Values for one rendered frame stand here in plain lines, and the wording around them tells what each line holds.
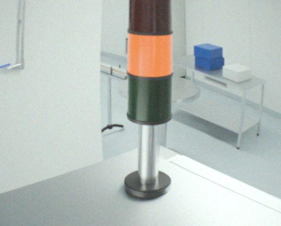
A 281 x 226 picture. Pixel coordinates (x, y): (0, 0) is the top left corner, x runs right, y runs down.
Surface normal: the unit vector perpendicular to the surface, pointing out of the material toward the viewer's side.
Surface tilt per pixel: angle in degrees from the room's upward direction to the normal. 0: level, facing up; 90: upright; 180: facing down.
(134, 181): 0
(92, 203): 0
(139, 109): 90
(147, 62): 90
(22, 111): 90
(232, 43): 90
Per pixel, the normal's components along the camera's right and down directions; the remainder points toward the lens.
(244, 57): -0.76, 0.25
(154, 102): 0.16, 0.38
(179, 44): 0.66, 0.29
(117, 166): 0.00, -0.92
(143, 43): -0.30, 0.36
